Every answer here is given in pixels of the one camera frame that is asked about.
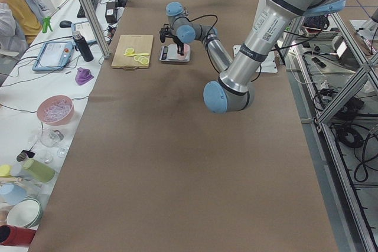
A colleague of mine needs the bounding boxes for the purple cloth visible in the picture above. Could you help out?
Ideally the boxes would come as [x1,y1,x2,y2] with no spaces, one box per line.
[75,67,94,86]

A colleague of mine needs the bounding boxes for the yellow plastic knife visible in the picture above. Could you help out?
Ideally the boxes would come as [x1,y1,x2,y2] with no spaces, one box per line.
[123,53,150,57]

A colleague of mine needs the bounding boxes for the computer mouse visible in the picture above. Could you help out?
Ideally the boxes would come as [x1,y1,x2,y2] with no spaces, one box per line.
[59,20,72,28]

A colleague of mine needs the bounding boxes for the white green bowl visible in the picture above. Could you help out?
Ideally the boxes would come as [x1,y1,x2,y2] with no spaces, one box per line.
[6,198,43,228]

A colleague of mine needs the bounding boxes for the teach pendant tablet far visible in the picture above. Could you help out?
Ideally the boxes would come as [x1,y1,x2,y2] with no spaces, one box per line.
[71,21,97,44]

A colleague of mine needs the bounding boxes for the black keyboard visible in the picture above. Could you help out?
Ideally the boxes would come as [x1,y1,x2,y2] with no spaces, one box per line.
[76,0,102,19]

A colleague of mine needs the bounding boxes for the aluminium frame post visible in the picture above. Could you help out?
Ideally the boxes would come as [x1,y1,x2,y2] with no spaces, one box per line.
[79,0,110,59]

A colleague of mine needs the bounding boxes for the teach pendant tablet near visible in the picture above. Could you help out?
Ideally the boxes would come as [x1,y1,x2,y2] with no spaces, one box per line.
[32,41,74,72]

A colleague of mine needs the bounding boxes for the lemon slice by knife tip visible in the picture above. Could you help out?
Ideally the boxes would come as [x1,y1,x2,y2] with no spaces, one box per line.
[125,47,135,54]

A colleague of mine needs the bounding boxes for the pink bowl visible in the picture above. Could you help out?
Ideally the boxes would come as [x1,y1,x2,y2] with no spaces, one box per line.
[37,95,74,126]

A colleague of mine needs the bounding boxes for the silver digital kitchen scale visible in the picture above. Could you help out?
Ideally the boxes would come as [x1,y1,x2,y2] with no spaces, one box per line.
[159,44,191,63]

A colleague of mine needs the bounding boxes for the teach pendant tablet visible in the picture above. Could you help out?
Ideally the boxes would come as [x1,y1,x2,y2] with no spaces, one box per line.
[71,21,97,44]
[32,41,74,72]

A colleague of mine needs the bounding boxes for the seated person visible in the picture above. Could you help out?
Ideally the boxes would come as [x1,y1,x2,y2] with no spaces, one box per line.
[1,0,50,56]

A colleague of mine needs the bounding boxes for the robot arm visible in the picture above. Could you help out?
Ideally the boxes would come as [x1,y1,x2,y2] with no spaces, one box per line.
[166,0,346,113]

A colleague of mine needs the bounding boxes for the bamboo cutting board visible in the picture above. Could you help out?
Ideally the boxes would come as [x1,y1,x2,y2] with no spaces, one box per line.
[111,35,154,70]

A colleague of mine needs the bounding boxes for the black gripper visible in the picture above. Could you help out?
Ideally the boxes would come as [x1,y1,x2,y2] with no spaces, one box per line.
[172,35,185,55]

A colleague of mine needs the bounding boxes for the lemon slice front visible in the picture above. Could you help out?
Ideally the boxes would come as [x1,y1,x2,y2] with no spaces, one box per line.
[139,57,149,66]

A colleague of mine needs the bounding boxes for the pink plastic cup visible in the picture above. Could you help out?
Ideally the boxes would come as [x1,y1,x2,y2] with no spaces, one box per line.
[177,44,190,61]

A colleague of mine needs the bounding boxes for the light blue cup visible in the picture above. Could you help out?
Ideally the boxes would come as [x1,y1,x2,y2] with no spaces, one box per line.
[1,183,27,205]

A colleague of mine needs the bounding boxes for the green cup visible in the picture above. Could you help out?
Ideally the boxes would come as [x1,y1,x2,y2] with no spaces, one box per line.
[22,159,56,183]

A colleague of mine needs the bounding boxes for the red cup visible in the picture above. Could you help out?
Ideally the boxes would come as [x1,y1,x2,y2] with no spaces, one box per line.
[1,225,37,247]

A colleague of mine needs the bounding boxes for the black water bottle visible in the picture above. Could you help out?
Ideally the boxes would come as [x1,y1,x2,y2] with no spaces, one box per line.
[73,31,94,62]

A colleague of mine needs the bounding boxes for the lemon slice middle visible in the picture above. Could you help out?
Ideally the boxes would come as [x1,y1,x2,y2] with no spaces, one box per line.
[134,56,144,61]

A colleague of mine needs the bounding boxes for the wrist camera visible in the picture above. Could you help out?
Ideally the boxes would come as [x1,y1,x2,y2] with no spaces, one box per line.
[159,26,172,43]

